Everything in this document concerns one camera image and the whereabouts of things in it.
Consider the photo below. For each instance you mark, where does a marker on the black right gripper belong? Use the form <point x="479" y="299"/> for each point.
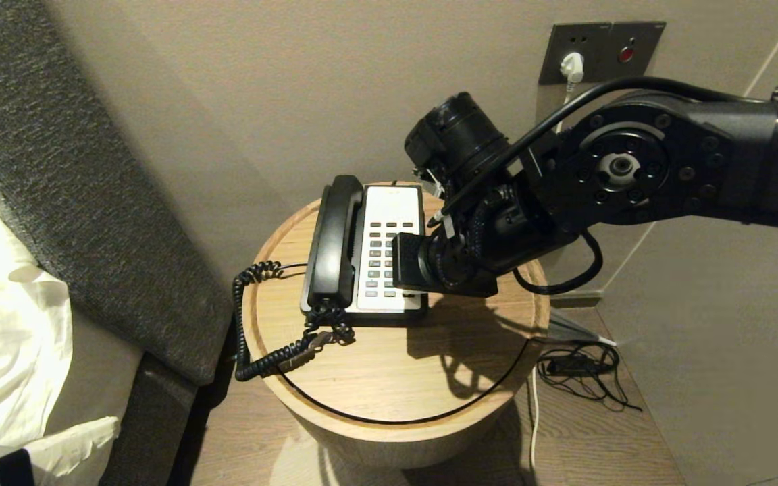
<point x="409" y="260"/>

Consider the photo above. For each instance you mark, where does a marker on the black and white telephone base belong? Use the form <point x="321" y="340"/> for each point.
<point x="396" y="202"/>

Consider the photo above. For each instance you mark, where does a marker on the black telephone handset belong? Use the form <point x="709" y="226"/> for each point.
<point x="335" y="243"/>

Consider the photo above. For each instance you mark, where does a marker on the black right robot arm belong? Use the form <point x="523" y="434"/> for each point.
<point x="699" y="169"/>

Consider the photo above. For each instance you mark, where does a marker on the beige bed mattress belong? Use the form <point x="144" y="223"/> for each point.
<point x="92" y="378"/>

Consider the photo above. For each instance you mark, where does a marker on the dark grey bed base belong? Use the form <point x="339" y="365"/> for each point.
<point x="152" y="418"/>

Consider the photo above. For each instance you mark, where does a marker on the white pillow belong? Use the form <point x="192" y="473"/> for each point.
<point x="4" y="351"/>

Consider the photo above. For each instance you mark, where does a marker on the round wooden side table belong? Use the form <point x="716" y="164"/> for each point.
<point x="375" y="378"/>

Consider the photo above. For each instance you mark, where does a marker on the wooden skirting board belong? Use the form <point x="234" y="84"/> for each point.
<point x="575" y="300"/>

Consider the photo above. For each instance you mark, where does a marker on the transparent folded umbrella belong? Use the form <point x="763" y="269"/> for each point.
<point x="564" y="331"/>

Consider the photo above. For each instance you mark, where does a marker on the white power plug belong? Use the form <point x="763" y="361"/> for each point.
<point x="570" y="66"/>

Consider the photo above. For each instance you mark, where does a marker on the grey upholstered headboard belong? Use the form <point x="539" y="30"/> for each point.
<point x="58" y="169"/>

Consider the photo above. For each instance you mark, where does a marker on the dark grey red button plate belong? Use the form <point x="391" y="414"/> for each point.
<point x="645" y="64"/>

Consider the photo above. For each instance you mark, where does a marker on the dark grey wall outlet plate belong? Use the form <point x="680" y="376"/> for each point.
<point x="554" y="40"/>

